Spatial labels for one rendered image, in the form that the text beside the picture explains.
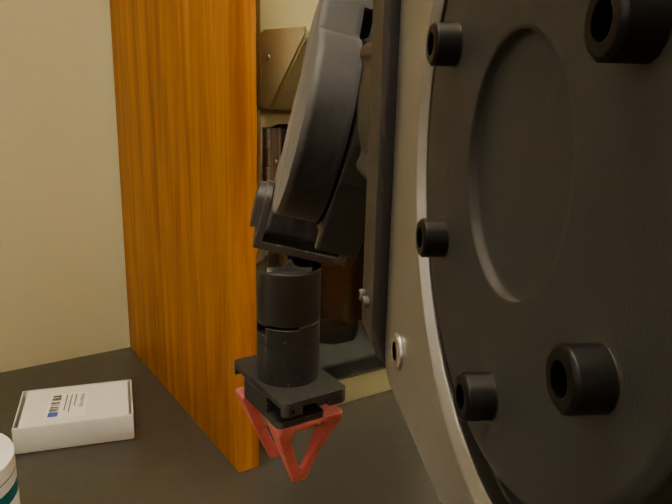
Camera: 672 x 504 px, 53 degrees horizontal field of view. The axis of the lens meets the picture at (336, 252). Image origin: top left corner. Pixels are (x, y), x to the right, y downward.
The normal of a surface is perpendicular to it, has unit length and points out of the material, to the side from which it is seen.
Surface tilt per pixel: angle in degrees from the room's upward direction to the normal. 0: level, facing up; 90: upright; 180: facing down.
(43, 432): 90
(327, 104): 74
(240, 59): 90
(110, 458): 0
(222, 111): 90
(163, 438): 0
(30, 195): 90
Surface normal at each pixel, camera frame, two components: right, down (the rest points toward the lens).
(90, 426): 0.30, 0.25
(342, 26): 0.22, -0.25
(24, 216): 0.55, 0.23
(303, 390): 0.03, -0.96
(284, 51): -0.84, 0.12
